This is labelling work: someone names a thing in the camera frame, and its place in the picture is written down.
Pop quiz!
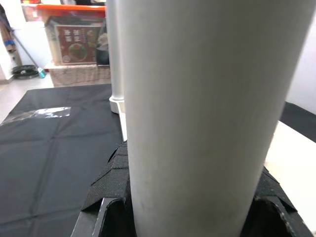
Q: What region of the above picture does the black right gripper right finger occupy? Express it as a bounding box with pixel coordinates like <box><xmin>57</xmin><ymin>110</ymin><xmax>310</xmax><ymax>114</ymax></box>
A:
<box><xmin>240</xmin><ymin>166</ymin><xmax>313</xmax><ymax>237</ymax></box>

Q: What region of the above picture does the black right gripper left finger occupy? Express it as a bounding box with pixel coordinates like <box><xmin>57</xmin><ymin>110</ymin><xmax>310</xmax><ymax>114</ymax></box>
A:
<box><xmin>70</xmin><ymin>142</ymin><xmax>139</xmax><ymax>237</ymax></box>

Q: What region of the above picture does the white plastic table leg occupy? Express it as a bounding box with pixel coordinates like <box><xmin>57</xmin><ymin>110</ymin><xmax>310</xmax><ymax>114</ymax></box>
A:
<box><xmin>105</xmin><ymin>0</ymin><xmax>125</xmax><ymax>103</ymax></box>
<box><xmin>116</xmin><ymin>0</ymin><xmax>316</xmax><ymax>237</ymax></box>

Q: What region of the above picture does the white plastic table top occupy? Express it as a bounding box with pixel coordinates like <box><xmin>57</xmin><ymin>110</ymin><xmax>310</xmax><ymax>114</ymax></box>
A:
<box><xmin>108</xmin><ymin>96</ymin><xmax>316</xmax><ymax>233</ymax></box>

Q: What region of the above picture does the black tablecloth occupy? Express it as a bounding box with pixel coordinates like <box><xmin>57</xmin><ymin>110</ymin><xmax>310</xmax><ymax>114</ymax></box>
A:
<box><xmin>0</xmin><ymin>83</ymin><xmax>316</xmax><ymax>237</ymax></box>

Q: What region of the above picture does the crumpled clear tape piece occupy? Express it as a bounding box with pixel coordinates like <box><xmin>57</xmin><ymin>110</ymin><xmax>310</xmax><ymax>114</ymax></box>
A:
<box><xmin>7</xmin><ymin>106</ymin><xmax>72</xmax><ymax>121</ymax></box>

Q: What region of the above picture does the patterned cloth covered bench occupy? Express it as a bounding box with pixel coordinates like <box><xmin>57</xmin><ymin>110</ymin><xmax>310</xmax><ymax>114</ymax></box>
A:
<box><xmin>45</xmin><ymin>61</ymin><xmax>112</xmax><ymax>87</ymax></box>

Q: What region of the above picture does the shiny black plastic bag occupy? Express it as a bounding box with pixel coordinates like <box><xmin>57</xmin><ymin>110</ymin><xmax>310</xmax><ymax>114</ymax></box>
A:
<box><xmin>95</xmin><ymin>17</ymin><xmax>111</xmax><ymax>66</ymax></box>

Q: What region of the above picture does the brown printed carton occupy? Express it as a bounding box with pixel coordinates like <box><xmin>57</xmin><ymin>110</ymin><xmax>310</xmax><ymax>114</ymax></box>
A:
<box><xmin>55</xmin><ymin>23</ymin><xmax>103</xmax><ymax>65</ymax></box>

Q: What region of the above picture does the clear bin with orange lid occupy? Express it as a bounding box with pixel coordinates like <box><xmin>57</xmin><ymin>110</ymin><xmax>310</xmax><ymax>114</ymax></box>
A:
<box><xmin>37</xmin><ymin>3</ymin><xmax>107</xmax><ymax>66</ymax></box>

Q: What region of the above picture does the black coiled hose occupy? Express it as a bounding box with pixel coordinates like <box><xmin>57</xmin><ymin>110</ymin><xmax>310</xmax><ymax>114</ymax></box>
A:
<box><xmin>11</xmin><ymin>64</ymin><xmax>40</xmax><ymax>79</ymax></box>

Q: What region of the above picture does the long handled broom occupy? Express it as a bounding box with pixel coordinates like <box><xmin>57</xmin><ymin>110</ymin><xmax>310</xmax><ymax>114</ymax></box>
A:
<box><xmin>0</xmin><ymin>4</ymin><xmax>47</xmax><ymax>79</ymax></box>

